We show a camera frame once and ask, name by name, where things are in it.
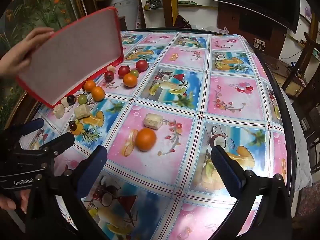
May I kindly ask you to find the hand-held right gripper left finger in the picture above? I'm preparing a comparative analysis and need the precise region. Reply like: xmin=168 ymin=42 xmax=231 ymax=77
xmin=25 ymin=145 xmax=108 ymax=240

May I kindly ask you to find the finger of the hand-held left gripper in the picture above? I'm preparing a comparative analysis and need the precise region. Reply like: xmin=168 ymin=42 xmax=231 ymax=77
xmin=5 ymin=118 xmax=45 ymax=140
xmin=37 ymin=131 xmax=75 ymax=160

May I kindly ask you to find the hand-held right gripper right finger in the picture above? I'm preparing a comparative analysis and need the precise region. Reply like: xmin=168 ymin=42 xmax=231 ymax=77
xmin=209 ymin=145 xmax=293 ymax=240

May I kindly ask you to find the large orange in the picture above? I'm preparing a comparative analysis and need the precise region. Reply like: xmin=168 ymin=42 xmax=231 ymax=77
xmin=135 ymin=128 xmax=157 ymax=152

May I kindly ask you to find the small orange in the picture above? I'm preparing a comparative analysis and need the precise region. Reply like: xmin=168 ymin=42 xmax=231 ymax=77
xmin=123 ymin=73 xmax=138 ymax=88
xmin=91 ymin=86 xmax=105 ymax=102
xmin=84 ymin=80 xmax=97 ymax=92

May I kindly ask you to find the red-rimmed white tray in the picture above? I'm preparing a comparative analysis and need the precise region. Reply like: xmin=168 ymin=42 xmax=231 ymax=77
xmin=15 ymin=6 xmax=125 ymax=107

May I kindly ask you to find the person's left hand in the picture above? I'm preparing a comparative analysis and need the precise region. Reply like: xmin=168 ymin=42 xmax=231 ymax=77
xmin=0 ymin=189 xmax=32 ymax=214

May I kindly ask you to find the brown wooden cabinet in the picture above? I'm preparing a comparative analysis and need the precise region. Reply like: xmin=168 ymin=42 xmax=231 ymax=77
xmin=0 ymin=90 xmax=42 ymax=130

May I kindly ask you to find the grey quilted table cover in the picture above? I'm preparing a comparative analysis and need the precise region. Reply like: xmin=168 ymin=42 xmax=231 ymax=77
xmin=282 ymin=97 xmax=313 ymax=193

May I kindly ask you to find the fruit-print tablecloth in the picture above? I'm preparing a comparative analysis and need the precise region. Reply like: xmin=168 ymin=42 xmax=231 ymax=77
xmin=19 ymin=30 xmax=288 ymax=240

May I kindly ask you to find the dark wooden chair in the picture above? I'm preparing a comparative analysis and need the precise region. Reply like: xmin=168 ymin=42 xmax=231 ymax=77
xmin=281 ymin=31 xmax=320 ymax=173

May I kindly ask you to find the artificial flower display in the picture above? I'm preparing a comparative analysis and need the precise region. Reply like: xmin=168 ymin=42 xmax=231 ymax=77
xmin=0 ymin=0 xmax=75 ymax=120

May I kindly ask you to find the white power strip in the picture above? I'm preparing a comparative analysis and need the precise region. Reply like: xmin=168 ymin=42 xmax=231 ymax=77
xmin=253 ymin=38 xmax=267 ymax=50

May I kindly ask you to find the dark wooden television cabinet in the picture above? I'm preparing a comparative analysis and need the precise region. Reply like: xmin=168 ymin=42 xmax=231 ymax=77
xmin=217 ymin=1 xmax=292 ymax=59

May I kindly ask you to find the dark red cloth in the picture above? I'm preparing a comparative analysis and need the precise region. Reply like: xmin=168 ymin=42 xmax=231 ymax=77
xmin=174 ymin=15 xmax=192 ymax=29

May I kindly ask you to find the dark green bag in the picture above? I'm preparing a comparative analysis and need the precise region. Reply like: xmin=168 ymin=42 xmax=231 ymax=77
xmin=144 ymin=0 xmax=163 ymax=10

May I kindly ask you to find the black flat television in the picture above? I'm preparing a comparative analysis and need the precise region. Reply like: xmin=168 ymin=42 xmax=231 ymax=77
xmin=212 ymin=0 xmax=301 ymax=34

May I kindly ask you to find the purple plush toy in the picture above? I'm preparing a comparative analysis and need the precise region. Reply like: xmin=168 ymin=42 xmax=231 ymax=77
xmin=304 ymin=5 xmax=314 ymax=22

